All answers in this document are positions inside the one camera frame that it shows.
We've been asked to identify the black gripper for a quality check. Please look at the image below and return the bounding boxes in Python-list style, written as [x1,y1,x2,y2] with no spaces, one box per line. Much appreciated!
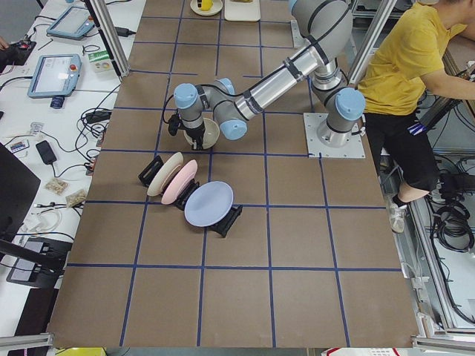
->
[186,118,206,150]

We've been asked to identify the cream white bowl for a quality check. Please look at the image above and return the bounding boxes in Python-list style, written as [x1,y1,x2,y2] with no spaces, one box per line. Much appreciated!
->
[183,117,220,151]

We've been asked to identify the yellow lemon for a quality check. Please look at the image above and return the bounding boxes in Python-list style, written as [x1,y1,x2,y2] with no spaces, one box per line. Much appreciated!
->
[197,0,213,11]

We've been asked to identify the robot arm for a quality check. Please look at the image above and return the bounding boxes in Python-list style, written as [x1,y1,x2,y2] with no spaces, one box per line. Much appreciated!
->
[168,1,365,150]

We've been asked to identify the pink plate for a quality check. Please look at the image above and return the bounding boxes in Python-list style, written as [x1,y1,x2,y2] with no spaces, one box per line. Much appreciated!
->
[161,159,197,205]

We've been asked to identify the cream plate in rack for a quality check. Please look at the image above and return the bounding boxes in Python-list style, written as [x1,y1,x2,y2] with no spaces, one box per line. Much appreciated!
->
[147,152,183,197]

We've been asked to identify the light blue plate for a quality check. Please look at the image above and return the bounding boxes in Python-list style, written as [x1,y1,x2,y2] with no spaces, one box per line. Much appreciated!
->
[184,181,234,227]

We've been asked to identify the black dish rack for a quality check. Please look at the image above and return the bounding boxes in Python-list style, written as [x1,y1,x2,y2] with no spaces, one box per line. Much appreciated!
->
[138,156,243,237]

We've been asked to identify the green white box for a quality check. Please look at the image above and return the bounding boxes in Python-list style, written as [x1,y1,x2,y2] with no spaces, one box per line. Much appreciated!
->
[88,50,114,73]

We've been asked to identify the cream rectangular tray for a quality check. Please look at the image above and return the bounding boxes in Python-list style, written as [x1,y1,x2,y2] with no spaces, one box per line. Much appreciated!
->
[223,0,261,22]

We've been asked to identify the cream round plate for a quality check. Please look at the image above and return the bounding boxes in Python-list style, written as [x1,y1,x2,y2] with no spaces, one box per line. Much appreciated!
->
[190,0,223,16]

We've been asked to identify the black power adapter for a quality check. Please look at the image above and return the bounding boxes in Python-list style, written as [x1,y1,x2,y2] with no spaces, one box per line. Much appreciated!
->
[36,140,57,165]

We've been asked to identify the near teach pendant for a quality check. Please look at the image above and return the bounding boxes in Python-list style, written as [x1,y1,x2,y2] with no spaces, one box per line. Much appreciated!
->
[27,53,82,98]

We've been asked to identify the teach pendant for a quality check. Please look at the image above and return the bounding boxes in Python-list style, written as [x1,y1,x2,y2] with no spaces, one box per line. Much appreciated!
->
[46,6,94,40]
[27,53,82,98]

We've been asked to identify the far teach pendant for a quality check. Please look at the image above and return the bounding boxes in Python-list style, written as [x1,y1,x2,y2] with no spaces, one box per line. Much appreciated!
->
[46,6,94,40]

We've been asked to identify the black monitor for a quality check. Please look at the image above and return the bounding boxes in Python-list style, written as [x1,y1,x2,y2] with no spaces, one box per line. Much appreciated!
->
[0,145,41,242]

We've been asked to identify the person in yellow shirt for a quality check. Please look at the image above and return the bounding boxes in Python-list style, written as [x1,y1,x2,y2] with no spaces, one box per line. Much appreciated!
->
[358,1,474,234]

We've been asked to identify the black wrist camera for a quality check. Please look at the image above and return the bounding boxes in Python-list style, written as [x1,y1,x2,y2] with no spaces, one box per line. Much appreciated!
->
[168,113,182,136]

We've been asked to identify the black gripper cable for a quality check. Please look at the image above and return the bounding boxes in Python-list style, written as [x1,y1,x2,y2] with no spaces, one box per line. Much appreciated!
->
[161,73,223,125]

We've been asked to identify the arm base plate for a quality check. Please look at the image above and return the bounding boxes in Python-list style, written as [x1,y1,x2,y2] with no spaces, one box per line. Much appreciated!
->
[304,113,365,159]
[290,19,309,49]

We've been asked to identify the aluminium frame post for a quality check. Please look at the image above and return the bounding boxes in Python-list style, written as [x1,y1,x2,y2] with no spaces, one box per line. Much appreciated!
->
[84,0,130,78]

